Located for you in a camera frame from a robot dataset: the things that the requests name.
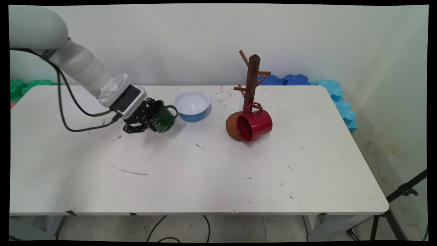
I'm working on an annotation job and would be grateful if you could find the blue and white bowl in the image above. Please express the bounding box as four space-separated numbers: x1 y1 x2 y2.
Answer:
172 90 211 122

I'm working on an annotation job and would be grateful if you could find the green mug with white script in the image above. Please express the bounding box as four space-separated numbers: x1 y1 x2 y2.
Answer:
147 100 179 134

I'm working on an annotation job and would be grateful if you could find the red mug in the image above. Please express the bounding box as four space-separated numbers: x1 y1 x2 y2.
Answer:
236 102 273 143

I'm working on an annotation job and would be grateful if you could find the black tripod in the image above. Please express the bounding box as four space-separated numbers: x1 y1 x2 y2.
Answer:
347 169 428 241

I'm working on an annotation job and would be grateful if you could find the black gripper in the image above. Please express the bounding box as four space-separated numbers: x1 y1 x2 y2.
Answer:
110 84 163 134

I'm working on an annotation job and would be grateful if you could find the black floor cable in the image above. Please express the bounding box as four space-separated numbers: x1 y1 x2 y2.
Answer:
147 215 211 243

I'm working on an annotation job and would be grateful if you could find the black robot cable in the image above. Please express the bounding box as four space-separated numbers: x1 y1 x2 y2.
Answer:
51 60 113 118
10 48 123 133

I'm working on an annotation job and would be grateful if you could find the brown wooden mug tree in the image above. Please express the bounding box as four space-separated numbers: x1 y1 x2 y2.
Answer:
225 50 272 142

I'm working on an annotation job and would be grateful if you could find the green foam mat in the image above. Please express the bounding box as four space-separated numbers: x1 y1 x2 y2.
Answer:
10 79 64 102

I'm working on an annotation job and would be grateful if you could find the light blue foam mat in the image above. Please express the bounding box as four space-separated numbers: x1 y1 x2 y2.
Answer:
311 80 358 134

